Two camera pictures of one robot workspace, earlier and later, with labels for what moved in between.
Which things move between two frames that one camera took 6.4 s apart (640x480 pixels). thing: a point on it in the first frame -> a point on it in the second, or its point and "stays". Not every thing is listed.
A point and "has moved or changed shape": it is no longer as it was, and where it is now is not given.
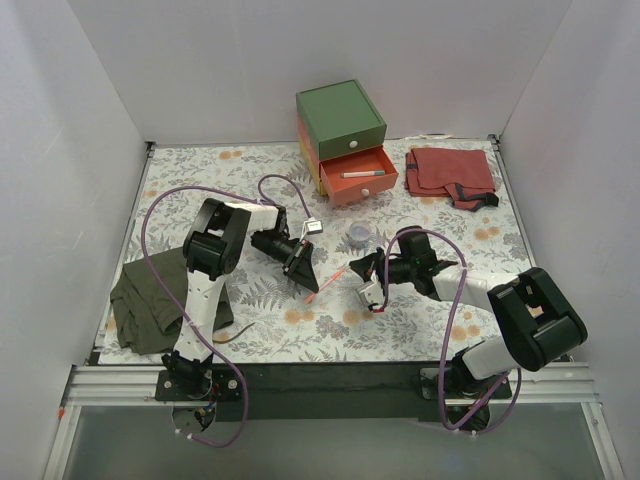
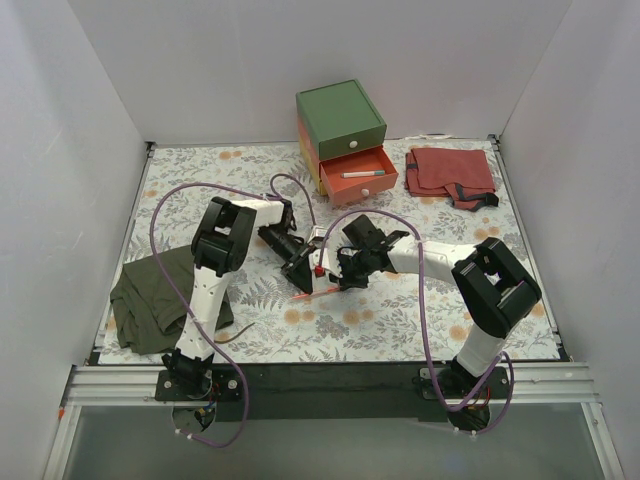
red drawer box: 350,176 stays
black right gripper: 539,384 stays
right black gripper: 378,270 -> 347,262
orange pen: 332,278 has moved or changed shape
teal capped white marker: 362,173 stays
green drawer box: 342,118 stays
